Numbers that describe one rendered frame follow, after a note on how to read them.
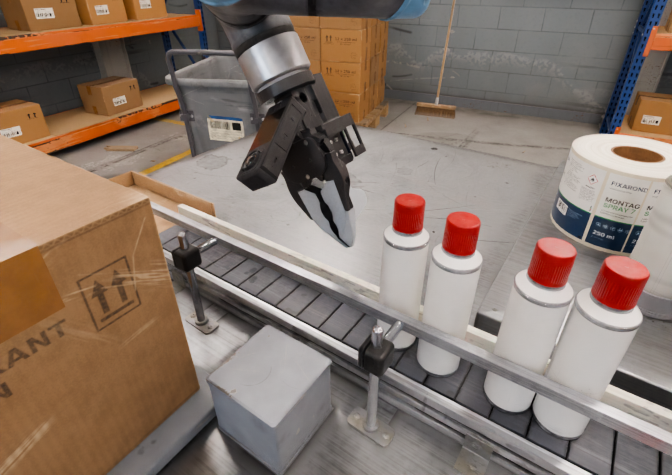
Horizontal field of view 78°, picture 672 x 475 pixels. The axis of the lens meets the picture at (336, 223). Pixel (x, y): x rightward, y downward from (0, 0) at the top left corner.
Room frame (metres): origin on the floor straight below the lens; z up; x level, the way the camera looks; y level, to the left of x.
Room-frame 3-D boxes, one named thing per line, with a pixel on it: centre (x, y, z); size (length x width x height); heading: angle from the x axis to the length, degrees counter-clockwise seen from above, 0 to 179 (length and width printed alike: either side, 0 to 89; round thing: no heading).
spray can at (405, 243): (0.39, -0.08, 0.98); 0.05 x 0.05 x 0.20
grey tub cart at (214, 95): (2.63, 0.59, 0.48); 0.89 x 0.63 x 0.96; 172
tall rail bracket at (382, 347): (0.31, -0.05, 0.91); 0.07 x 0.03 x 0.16; 146
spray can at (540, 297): (0.30, -0.19, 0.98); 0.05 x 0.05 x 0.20
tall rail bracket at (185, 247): (0.48, 0.19, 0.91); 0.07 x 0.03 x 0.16; 146
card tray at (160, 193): (0.75, 0.46, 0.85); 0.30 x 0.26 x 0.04; 56
